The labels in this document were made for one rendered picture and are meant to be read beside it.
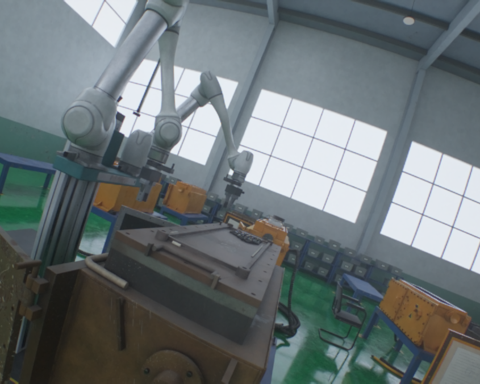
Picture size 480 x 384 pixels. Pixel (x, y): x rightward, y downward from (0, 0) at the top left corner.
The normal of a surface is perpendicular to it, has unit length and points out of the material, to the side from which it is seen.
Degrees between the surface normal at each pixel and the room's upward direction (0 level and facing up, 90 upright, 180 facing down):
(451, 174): 90
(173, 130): 98
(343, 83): 90
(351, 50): 90
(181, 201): 90
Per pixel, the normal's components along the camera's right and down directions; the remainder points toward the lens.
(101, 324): -0.23, -0.06
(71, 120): 0.23, 0.23
